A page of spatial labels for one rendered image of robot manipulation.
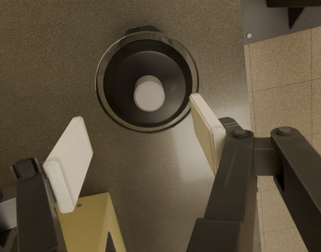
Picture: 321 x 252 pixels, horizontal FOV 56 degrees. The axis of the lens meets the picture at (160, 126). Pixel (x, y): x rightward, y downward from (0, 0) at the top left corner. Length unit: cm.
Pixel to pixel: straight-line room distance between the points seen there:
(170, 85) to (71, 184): 17
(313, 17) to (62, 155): 156
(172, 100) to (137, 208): 39
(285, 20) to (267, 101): 40
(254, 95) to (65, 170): 150
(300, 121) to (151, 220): 126
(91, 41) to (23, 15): 11
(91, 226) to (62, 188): 41
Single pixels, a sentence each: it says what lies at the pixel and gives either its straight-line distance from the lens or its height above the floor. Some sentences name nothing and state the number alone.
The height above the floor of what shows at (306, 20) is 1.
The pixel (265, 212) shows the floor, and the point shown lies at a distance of 199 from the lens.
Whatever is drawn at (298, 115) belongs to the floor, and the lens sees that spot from 176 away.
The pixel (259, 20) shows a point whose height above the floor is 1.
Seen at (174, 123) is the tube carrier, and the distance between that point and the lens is 33.
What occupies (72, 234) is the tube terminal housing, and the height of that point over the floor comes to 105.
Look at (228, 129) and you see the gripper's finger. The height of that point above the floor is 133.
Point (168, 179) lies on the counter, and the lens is 62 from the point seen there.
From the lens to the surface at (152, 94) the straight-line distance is 27.
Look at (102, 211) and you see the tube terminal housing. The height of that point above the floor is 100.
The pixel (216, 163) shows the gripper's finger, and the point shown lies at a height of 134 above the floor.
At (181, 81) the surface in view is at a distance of 30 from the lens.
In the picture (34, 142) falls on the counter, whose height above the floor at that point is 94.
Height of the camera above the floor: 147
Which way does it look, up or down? 69 degrees down
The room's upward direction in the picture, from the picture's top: 171 degrees clockwise
